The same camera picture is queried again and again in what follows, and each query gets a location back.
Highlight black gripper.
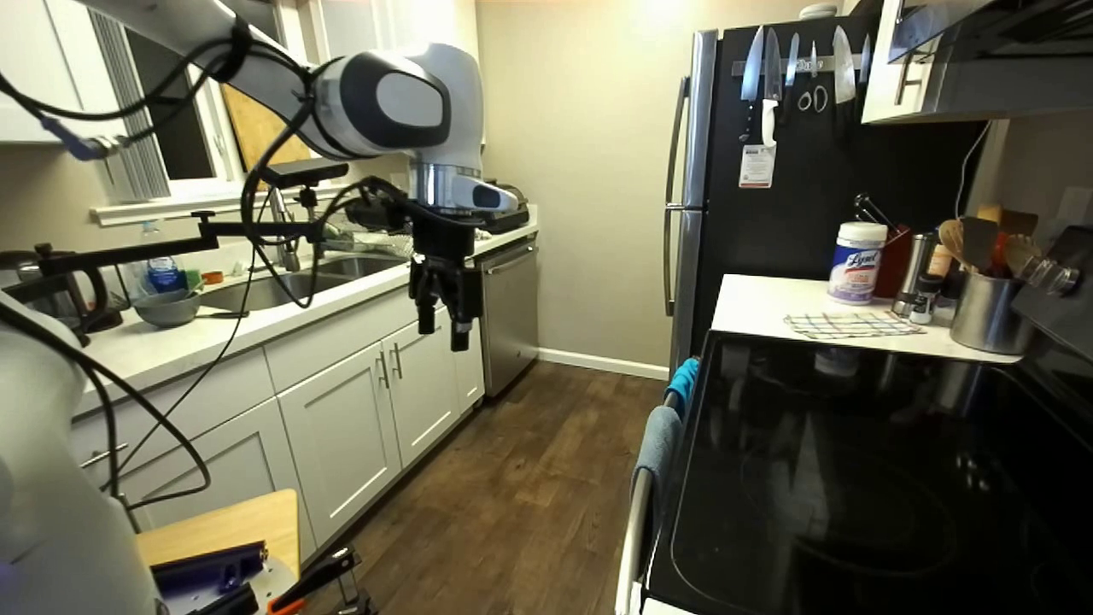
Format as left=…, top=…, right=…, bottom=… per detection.
left=404, top=205, right=487, bottom=354

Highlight steel utensil holder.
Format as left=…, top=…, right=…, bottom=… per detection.
left=946, top=271, right=1034, bottom=359

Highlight black red hand tool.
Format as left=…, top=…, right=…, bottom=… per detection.
left=265, top=542, right=359, bottom=615

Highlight wide blade kitchen knife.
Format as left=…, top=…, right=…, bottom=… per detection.
left=827, top=24, right=862, bottom=109
left=737, top=24, right=770, bottom=109

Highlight dark range hood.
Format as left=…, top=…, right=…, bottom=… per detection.
left=886, top=0, right=1093, bottom=120

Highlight black glass top stove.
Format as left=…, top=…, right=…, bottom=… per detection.
left=613, top=222, right=1093, bottom=615

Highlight light grey-blue towel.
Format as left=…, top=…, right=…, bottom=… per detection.
left=632, top=399, right=688, bottom=485

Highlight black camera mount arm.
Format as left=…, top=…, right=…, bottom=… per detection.
left=0, top=210, right=336, bottom=284

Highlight wooden cutting board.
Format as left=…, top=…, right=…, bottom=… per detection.
left=218, top=81, right=319, bottom=173

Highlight white sink base cabinets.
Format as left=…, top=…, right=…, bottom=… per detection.
left=64, top=284, right=487, bottom=563

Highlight white upper cabinet beside window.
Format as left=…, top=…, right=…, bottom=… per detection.
left=0, top=0, right=131, bottom=148

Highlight blue black device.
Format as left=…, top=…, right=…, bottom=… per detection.
left=148, top=540, right=272, bottom=615

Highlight stainless steel dishwasher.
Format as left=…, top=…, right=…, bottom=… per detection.
left=475, top=237, right=544, bottom=403

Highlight long kitchen knife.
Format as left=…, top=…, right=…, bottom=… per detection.
left=757, top=28, right=790, bottom=148

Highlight blue sponge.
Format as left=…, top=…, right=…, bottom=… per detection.
left=144, top=257, right=190, bottom=298

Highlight brown spice bottle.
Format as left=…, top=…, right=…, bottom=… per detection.
left=870, top=224, right=923, bottom=304

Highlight steel kitchen sink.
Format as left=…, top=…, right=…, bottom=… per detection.
left=198, top=248, right=409, bottom=320

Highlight steel oven door handle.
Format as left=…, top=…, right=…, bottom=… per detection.
left=613, top=461, right=660, bottom=615

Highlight black steel refrigerator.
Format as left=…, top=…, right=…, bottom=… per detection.
left=663, top=10, right=993, bottom=375

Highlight black handled scissors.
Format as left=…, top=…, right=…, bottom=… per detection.
left=797, top=74, right=835, bottom=120

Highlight white wipes canister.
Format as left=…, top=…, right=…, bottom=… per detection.
left=827, top=218, right=893, bottom=306

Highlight dark sink faucet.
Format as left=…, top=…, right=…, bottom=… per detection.
left=253, top=182, right=336, bottom=277

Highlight white upper cabinet beside hood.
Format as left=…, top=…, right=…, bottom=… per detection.
left=859, top=0, right=950, bottom=130

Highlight white paper tag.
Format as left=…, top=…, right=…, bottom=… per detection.
left=736, top=139, right=783, bottom=196

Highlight wooden table board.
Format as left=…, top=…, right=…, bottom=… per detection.
left=134, top=487, right=306, bottom=587

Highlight grey bowl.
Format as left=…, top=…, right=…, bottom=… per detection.
left=126, top=284, right=206, bottom=333

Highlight steel shaker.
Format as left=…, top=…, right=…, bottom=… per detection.
left=893, top=230, right=958, bottom=323

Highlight small kitchen knife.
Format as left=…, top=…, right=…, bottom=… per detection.
left=783, top=31, right=807, bottom=91
left=854, top=31, right=877, bottom=90

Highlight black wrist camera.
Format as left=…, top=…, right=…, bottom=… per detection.
left=341, top=173, right=421, bottom=238

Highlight wooden spoon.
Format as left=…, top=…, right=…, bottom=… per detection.
left=968, top=200, right=1044, bottom=281

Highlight bright blue striped towel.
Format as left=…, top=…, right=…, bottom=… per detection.
left=663, top=354, right=705, bottom=421

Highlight wooden spatula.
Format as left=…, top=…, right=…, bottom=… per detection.
left=931, top=213, right=1001, bottom=277

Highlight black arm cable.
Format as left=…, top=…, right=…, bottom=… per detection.
left=0, top=13, right=345, bottom=515

